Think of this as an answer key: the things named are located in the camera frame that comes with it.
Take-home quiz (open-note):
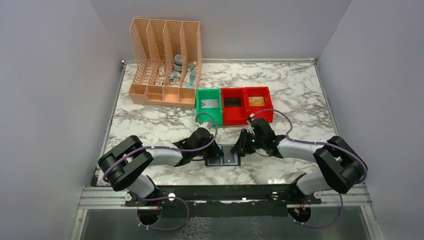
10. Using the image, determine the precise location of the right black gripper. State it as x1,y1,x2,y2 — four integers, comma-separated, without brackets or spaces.
231,128,265,154

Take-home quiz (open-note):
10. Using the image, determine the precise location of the black card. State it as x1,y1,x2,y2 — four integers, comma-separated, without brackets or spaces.
207,159,221,166
223,97,242,108
220,145,238,166

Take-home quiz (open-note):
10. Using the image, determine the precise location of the black leather card holder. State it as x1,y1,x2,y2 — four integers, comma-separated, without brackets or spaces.
205,144,241,167

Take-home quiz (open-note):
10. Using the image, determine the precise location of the green plastic bin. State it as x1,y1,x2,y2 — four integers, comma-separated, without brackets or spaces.
195,88,223,126

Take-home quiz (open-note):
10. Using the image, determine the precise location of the red plastic bin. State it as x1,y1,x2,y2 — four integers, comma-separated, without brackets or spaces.
221,88,248,126
244,86,275,123

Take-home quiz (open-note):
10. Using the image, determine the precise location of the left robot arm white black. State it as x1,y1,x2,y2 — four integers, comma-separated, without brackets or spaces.
97,126,224,206

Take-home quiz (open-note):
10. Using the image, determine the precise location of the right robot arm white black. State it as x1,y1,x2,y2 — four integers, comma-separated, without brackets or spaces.
230,117,368,204

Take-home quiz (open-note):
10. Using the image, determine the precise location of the silver card in green bin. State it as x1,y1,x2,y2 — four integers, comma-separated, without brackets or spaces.
200,99,219,109

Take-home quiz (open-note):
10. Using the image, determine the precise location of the black card in red bin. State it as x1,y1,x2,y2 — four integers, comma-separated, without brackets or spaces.
223,97,242,108

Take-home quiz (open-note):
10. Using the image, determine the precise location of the gold card in red bin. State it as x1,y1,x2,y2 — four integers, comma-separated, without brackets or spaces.
248,96,266,107

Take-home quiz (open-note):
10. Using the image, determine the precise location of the blue packaged item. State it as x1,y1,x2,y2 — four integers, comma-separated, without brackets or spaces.
182,61,197,88

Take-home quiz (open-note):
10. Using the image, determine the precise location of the round grey tin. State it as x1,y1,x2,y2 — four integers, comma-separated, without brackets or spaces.
173,54,183,73

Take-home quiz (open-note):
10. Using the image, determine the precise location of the peach plastic file organizer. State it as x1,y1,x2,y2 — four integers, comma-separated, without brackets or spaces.
128,18,203,108

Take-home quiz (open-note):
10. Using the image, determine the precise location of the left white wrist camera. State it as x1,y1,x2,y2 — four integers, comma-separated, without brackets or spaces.
198,121,213,131

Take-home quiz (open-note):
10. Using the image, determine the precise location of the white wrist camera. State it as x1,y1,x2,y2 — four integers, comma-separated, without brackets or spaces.
198,121,213,131
246,116,255,135

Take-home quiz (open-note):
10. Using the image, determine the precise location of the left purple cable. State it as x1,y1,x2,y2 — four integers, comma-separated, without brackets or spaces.
102,112,219,232

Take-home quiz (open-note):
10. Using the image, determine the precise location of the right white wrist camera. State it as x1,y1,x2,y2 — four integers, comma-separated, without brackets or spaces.
246,116,255,135

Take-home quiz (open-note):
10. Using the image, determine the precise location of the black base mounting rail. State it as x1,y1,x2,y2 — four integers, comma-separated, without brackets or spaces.
125,184,322,218

